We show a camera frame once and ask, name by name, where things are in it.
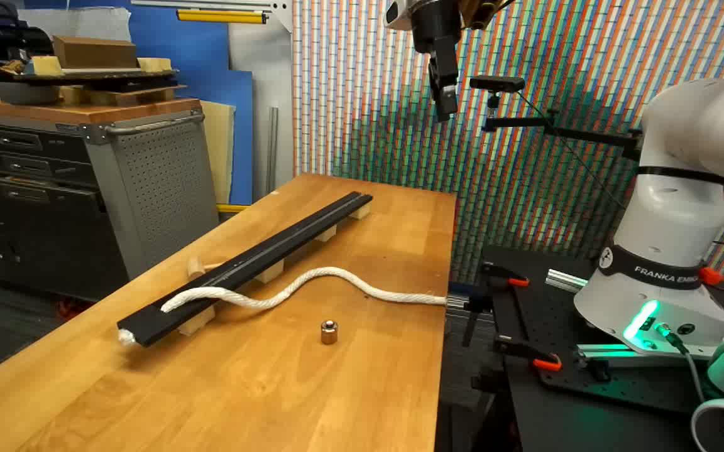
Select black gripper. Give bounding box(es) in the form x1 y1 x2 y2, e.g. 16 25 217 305
410 0 466 123

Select white braided rope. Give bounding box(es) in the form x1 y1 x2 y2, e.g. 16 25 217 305
117 263 450 349

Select long black board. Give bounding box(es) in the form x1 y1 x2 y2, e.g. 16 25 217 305
117 189 376 349

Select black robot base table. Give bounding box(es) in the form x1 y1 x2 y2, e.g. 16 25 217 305
479 245 724 452

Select beige leaning board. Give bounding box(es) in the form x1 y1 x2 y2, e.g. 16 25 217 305
200 98 236 208

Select yellow bar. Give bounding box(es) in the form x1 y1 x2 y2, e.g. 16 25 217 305
173 7 269 25

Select grey metal tool cabinet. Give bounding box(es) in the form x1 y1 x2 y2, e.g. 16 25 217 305
0 98 221 304

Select brown wooden box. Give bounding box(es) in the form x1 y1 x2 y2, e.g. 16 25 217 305
51 33 144 69

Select wooden boards stack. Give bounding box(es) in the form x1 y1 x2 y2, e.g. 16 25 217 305
0 64 183 107

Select black bag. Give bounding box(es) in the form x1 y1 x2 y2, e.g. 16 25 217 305
0 3 55 59

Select black camera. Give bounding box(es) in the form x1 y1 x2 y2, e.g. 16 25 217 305
470 73 528 96

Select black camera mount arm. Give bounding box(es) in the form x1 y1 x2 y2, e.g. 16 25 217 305
480 87 646 160

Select orange handled black clamp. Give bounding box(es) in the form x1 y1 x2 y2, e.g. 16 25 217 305
496 334 564 376
479 259 533 292

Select silver aluminium rail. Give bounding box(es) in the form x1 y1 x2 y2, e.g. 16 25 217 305
547 265 591 294

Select blue wall panel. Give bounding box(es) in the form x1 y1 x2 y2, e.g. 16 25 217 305
127 0 256 208

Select green lit aluminium rail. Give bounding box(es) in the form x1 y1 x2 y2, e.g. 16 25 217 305
577 341 684 364

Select red handled clamp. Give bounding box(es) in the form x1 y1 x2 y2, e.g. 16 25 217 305
696 260 724 292

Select grey cable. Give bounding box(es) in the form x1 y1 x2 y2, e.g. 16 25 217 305
653 322 710 403

